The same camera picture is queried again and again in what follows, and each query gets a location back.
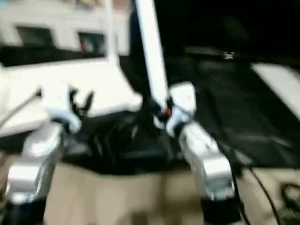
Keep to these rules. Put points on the white plastic table leg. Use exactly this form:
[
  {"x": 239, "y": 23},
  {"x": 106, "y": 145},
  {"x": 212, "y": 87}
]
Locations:
[
  {"x": 110, "y": 28},
  {"x": 152, "y": 51}
]

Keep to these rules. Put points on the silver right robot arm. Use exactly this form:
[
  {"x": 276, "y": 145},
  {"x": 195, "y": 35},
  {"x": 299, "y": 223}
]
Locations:
[{"x": 206, "y": 159}]

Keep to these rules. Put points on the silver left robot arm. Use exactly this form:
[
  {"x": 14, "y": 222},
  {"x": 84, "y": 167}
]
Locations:
[{"x": 35, "y": 159}]

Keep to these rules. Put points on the red carton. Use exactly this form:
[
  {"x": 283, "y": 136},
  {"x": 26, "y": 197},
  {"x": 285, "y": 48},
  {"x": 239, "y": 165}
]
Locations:
[{"x": 85, "y": 43}]

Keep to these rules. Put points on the black plastic mat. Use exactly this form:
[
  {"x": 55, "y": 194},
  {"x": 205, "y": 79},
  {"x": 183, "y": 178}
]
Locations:
[{"x": 225, "y": 117}]

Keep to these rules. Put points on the white cabinet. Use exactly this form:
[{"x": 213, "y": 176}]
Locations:
[{"x": 56, "y": 23}]

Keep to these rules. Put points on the white board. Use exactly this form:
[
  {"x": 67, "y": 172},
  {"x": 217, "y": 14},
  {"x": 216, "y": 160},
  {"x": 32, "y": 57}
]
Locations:
[{"x": 281, "y": 84}]

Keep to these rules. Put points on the black tripod stand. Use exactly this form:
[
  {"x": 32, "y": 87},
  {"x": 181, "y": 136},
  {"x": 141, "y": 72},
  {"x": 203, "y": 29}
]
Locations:
[{"x": 290, "y": 194}]

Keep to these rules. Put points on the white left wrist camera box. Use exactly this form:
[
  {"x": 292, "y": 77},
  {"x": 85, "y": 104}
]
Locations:
[{"x": 58, "y": 105}]

